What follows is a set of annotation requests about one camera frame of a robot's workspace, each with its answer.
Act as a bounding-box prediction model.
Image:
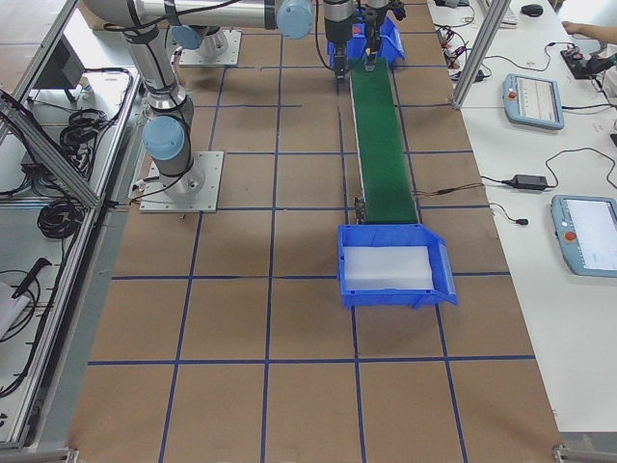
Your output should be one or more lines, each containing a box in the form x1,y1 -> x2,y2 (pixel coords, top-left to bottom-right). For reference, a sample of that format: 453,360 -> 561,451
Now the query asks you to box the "far teach pendant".
502,73 -> 565,130

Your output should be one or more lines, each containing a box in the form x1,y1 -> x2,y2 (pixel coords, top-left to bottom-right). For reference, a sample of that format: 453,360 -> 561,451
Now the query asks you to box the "person hand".
562,21 -> 588,36

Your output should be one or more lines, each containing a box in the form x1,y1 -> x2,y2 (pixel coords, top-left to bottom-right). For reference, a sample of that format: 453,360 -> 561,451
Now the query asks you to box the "teach pendant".
550,195 -> 616,278
502,73 -> 565,130

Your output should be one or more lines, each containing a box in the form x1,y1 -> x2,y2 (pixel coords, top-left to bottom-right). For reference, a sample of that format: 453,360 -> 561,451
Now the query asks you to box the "yellow push button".
364,55 -> 376,71

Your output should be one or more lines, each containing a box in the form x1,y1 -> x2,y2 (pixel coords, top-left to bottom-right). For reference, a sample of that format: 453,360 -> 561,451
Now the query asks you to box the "green conveyor belt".
349,58 -> 418,224

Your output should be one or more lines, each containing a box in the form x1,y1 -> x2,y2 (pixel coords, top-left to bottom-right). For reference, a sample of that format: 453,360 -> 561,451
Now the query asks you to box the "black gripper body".
324,0 -> 356,46
363,4 -> 388,43

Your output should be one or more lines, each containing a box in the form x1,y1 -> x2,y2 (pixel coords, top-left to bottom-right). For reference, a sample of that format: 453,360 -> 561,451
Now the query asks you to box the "right blue plastic bin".
337,224 -> 459,309

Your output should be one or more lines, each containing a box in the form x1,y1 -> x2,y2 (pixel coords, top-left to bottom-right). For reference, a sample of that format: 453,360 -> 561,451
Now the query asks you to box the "black power adapter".
508,174 -> 549,191

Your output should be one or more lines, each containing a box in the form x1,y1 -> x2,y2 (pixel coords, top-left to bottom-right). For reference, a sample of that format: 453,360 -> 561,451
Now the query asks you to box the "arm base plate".
139,151 -> 225,213
178,29 -> 242,68

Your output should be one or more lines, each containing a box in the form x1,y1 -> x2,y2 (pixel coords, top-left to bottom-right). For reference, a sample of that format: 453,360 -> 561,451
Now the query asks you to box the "black cable bundle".
37,197 -> 83,240

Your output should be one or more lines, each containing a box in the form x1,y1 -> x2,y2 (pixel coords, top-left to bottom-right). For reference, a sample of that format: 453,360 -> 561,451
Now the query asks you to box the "aluminium frame post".
451,0 -> 509,109

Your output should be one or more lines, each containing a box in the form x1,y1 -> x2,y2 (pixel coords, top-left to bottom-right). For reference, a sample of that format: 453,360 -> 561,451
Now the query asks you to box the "left blue plastic bin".
323,8 -> 406,73

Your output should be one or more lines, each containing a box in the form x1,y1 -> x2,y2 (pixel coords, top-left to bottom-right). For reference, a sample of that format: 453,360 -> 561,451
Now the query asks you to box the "blue plastic bin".
323,8 -> 406,73
337,224 -> 459,309

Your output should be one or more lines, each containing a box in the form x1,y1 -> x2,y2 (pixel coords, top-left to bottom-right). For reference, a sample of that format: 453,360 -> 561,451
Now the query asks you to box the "black computer mouse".
521,4 -> 544,17

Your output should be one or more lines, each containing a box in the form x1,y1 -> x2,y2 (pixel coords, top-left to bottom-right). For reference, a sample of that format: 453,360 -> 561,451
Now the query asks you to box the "near teach pendant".
550,195 -> 616,278

